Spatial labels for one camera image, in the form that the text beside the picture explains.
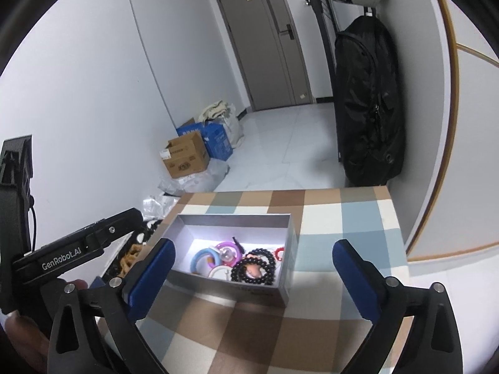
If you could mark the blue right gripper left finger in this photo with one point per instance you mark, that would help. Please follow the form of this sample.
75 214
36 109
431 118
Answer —
146 278

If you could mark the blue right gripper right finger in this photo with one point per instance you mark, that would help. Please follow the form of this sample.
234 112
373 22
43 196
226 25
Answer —
361 278

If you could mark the clear red-capped jar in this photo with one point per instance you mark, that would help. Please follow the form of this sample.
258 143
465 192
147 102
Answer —
278 253

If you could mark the person's left hand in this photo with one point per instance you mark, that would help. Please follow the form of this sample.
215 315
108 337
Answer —
24 348

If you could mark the tan suede boot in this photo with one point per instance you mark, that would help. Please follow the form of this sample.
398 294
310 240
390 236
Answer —
136 253

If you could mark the checkered plaid cloth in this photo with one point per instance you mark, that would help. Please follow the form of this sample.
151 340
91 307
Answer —
305 322

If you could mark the crumpled silver plastic bag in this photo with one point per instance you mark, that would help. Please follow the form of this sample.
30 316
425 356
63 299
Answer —
156 208

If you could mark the grey cardboard box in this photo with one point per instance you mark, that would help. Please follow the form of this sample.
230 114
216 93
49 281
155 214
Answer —
212 251

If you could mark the white plastic mailer bag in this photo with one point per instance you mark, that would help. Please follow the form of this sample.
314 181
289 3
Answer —
203 182

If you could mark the brown cardboard box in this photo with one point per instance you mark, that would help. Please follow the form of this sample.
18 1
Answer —
185 155

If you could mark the blue cardboard box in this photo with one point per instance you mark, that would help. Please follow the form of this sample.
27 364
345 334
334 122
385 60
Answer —
214 136

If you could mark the beige tote bag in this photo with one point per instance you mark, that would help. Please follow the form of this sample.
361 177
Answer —
223 113

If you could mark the grey brown door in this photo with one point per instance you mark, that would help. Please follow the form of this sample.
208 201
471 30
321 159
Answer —
268 52

